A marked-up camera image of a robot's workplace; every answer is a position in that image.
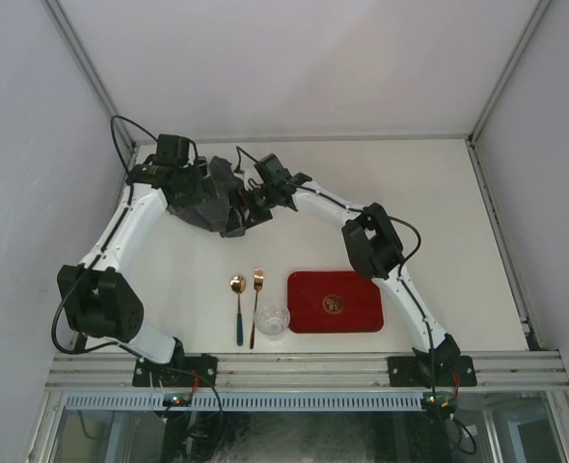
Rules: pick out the rose gold fork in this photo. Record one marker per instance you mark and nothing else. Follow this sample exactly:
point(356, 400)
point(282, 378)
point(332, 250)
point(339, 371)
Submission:
point(258, 285)

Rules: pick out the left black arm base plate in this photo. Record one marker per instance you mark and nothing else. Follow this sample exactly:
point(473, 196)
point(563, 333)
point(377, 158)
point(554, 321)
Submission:
point(200, 370)

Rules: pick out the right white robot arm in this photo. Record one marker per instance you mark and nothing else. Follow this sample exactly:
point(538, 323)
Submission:
point(378, 247)

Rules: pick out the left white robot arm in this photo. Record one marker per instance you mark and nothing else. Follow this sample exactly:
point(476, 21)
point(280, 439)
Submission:
point(96, 298)

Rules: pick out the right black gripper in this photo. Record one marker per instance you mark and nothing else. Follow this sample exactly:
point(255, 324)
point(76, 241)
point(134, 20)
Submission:
point(256, 216)

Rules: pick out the gold spoon green handle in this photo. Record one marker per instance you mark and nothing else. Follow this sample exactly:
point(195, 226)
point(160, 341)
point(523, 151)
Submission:
point(238, 286)

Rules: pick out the aluminium frame post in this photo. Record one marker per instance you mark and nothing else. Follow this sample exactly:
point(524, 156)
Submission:
point(515, 58)
point(80, 55)

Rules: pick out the grey slotted cable duct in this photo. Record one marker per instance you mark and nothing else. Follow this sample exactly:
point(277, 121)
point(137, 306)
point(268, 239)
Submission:
point(247, 402)

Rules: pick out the red rectangular tray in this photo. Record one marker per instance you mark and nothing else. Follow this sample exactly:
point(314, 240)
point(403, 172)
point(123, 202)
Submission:
point(333, 302)

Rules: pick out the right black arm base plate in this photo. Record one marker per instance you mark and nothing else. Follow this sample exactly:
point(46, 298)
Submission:
point(411, 371)

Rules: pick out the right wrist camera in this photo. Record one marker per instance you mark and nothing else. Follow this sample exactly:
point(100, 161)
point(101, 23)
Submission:
point(271, 170)

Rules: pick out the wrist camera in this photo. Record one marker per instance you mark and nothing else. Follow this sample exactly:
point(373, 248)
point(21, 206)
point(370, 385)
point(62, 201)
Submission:
point(172, 150)
point(271, 170)

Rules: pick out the left aluminium frame post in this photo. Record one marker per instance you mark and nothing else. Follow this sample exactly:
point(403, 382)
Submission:
point(80, 55)

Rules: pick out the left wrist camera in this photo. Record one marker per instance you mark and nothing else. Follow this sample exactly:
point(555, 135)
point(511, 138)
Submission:
point(172, 150)

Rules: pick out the clear glass cup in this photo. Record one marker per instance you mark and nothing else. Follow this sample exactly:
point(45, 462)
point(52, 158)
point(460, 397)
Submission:
point(272, 319)

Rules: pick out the right aluminium frame post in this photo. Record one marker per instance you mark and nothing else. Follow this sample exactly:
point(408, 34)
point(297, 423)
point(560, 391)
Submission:
point(515, 58)

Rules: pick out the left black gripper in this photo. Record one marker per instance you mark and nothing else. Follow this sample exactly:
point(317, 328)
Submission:
point(203, 193)

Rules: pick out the grey checked cloth napkin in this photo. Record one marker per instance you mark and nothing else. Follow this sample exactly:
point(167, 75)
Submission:
point(213, 215)

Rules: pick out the aluminium front rail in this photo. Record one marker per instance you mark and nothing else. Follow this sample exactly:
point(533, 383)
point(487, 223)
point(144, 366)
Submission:
point(524, 371)

